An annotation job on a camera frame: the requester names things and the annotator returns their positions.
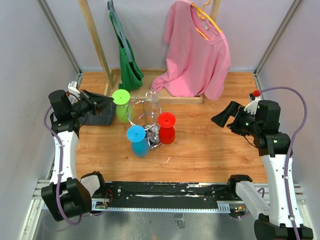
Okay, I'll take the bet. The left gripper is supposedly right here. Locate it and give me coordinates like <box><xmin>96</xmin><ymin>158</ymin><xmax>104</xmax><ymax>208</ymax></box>
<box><xmin>69</xmin><ymin>89</ymin><xmax>114</xmax><ymax>119</ymax></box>

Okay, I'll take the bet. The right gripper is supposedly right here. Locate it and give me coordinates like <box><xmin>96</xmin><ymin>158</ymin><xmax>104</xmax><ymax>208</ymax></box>
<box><xmin>211</xmin><ymin>100</ymin><xmax>261</xmax><ymax>137</ymax></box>

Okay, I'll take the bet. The green wine glass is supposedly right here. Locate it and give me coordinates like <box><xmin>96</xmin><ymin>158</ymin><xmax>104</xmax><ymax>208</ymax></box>
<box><xmin>112</xmin><ymin>89</ymin><xmax>131</xmax><ymax>123</ymax></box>

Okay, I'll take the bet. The clear wine glass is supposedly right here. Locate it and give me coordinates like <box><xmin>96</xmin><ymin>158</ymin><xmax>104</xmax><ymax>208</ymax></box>
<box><xmin>145</xmin><ymin>89</ymin><xmax>161</xmax><ymax>118</ymax></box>

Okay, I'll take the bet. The blue wine glass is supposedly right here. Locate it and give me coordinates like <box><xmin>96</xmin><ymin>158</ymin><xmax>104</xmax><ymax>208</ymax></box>
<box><xmin>126</xmin><ymin>125</ymin><xmax>150</xmax><ymax>158</ymax></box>

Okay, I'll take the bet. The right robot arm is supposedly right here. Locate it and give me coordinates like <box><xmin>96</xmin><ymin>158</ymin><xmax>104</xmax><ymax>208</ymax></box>
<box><xmin>211</xmin><ymin>98</ymin><xmax>314</xmax><ymax>240</ymax></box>

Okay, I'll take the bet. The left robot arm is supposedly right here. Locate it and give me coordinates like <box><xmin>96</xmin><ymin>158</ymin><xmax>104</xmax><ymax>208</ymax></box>
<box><xmin>41</xmin><ymin>89</ymin><xmax>114</xmax><ymax>226</ymax></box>

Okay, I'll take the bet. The wooden clothes rack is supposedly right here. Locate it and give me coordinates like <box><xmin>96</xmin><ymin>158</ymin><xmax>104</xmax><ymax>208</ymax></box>
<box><xmin>77</xmin><ymin>0</ymin><xmax>222</xmax><ymax>106</ymax></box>

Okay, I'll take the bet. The chrome wine glass rack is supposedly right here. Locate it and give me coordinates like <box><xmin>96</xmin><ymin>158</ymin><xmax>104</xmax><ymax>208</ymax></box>
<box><xmin>126</xmin><ymin>96</ymin><xmax>162</xmax><ymax>150</ymax></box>

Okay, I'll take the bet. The red wine glass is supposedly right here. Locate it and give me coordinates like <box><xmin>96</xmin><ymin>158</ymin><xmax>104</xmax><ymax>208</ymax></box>
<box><xmin>157</xmin><ymin>112</ymin><xmax>176</xmax><ymax>145</ymax></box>

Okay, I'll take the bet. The dark grey checked cloth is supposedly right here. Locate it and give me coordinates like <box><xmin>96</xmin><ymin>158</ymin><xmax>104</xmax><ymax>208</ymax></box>
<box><xmin>79</xmin><ymin>102</ymin><xmax>117</xmax><ymax>126</ymax></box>

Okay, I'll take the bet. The green garment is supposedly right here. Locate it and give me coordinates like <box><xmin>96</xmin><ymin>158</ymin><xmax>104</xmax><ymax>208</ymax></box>
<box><xmin>109</xmin><ymin>13</ymin><xmax>144</xmax><ymax>92</ymax></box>

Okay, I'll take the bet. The pink t-shirt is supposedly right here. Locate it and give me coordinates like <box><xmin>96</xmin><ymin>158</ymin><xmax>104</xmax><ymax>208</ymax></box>
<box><xmin>150</xmin><ymin>0</ymin><xmax>231</xmax><ymax>100</ymax></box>

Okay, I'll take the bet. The grey clothes hanger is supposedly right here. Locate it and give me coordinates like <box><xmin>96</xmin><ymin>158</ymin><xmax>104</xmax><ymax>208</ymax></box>
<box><xmin>107</xmin><ymin>0</ymin><xmax>133</xmax><ymax>63</ymax></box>

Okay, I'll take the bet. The yellow clothes hanger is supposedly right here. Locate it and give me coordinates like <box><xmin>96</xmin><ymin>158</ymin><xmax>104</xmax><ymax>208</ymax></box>
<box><xmin>191</xmin><ymin>0</ymin><xmax>222</xmax><ymax>34</ymax></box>

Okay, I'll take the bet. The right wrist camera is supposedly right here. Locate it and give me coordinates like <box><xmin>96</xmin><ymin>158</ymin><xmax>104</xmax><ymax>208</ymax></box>
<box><xmin>244</xmin><ymin>90</ymin><xmax>262</xmax><ymax>116</ymax></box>

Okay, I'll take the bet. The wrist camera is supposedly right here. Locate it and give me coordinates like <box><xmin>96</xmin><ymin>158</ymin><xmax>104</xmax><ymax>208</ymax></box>
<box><xmin>244</xmin><ymin>90</ymin><xmax>262</xmax><ymax>116</ymax></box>
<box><xmin>68</xmin><ymin>81</ymin><xmax>81</xmax><ymax>98</ymax></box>

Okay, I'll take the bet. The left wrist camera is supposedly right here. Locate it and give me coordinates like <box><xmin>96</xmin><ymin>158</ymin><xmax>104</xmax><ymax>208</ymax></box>
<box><xmin>68</xmin><ymin>81</ymin><xmax>81</xmax><ymax>98</ymax></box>

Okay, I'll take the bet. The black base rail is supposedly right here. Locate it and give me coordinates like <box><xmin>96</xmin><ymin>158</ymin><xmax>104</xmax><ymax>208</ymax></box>
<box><xmin>92</xmin><ymin>181</ymin><xmax>240</xmax><ymax>211</ymax></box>

